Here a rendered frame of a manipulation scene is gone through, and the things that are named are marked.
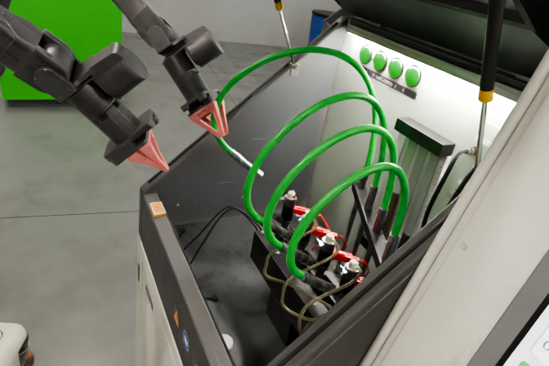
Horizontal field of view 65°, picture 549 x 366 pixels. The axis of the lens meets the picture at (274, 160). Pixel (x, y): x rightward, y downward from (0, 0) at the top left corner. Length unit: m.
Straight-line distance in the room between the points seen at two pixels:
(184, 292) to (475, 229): 0.56
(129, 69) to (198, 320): 0.47
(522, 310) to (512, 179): 0.16
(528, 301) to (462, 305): 0.09
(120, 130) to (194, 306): 0.37
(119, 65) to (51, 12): 3.36
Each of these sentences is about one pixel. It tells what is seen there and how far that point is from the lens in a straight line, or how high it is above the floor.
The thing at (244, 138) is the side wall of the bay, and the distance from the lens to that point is 1.22.
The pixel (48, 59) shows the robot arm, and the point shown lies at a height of 1.40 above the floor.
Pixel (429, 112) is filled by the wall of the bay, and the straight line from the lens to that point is 1.02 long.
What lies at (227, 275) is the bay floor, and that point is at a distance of 1.15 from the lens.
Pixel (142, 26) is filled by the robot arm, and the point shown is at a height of 1.39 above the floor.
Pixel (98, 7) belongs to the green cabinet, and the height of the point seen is 0.89.
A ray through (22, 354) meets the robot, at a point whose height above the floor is 0.17.
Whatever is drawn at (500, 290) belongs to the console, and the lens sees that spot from 0.65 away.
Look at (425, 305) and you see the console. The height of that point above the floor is 1.16.
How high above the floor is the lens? 1.60
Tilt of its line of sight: 26 degrees down
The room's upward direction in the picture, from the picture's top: 10 degrees clockwise
